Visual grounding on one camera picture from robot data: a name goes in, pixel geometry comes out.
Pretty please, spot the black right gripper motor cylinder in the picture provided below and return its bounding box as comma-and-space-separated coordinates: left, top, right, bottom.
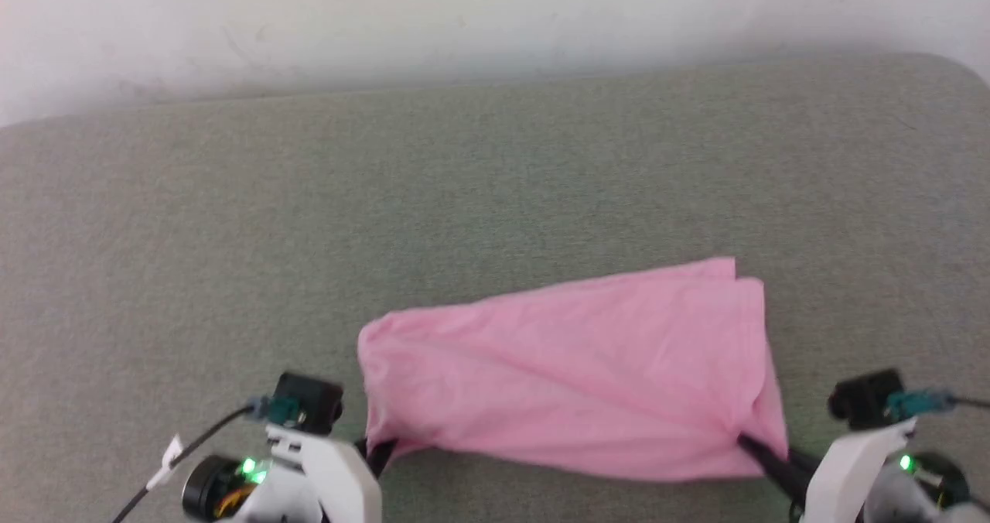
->
889, 451, 972, 508

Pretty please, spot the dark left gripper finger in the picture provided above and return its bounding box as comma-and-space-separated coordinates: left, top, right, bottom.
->
355, 438, 400, 478

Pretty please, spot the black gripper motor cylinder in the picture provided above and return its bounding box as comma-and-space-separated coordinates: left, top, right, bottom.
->
889, 451, 972, 508
181, 454, 268, 523

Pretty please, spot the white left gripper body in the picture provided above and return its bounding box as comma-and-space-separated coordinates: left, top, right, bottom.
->
263, 424, 382, 523

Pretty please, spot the pink cloth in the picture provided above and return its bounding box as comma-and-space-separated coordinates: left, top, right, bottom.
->
357, 257, 790, 483

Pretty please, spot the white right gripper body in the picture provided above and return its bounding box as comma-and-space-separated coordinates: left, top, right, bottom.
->
800, 418, 918, 523

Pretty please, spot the black cable with teal plug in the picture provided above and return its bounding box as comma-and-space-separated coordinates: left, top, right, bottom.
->
112, 396, 302, 523
886, 389, 990, 423

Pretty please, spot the grey-green fabric sofa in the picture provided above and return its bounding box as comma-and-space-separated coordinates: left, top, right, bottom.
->
0, 53, 990, 523

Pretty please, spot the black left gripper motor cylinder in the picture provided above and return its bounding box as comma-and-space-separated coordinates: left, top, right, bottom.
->
181, 454, 268, 523

